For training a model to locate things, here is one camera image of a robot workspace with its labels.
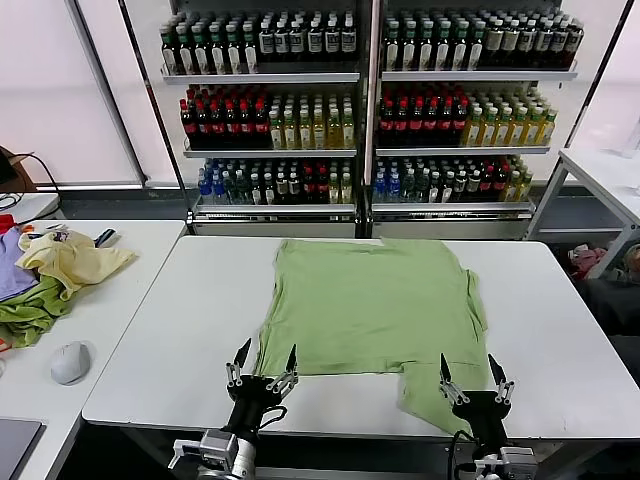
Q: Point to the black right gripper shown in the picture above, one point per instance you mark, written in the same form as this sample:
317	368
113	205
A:
485	417

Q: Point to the blue white striped cloth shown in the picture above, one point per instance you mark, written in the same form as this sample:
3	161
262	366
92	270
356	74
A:
106	237

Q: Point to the white printed cloth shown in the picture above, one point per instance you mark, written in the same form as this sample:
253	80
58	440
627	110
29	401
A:
59	234

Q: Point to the purple garment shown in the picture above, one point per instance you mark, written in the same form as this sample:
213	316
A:
12	270

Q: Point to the red garment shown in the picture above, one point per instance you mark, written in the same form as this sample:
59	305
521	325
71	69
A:
5	222

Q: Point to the grey computer mouse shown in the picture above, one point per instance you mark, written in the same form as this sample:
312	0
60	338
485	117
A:
70	362

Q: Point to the brown cardboard box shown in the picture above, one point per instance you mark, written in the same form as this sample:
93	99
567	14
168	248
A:
20	172

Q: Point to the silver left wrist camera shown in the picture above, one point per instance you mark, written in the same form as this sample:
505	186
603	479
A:
215	447

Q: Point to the pale yellow shirt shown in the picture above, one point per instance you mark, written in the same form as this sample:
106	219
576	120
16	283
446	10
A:
80	260

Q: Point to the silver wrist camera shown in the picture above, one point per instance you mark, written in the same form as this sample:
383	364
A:
215	447
520	460

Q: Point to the crumpled green garment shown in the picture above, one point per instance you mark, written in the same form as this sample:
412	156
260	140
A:
30	312

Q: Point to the pink clothes pile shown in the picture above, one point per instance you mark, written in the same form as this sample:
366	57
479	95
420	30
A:
587	260

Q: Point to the brown mixed clothes pile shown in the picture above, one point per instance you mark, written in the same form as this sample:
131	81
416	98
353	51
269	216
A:
631	265

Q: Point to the bottle shelf unit wide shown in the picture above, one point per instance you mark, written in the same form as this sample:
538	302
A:
465	125

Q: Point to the grey laptop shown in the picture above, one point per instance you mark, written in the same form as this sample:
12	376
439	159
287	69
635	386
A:
17	445

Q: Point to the white metal side table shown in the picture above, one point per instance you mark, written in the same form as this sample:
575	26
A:
600	165

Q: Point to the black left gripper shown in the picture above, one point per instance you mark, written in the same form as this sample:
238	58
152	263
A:
252	400

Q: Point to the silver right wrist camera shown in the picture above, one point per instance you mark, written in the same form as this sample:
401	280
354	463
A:
520	460

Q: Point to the green polo shirt red print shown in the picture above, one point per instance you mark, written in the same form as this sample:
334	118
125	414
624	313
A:
370	310

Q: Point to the bottle shelf unit blue-left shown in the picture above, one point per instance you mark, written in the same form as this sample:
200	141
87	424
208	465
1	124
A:
270	125

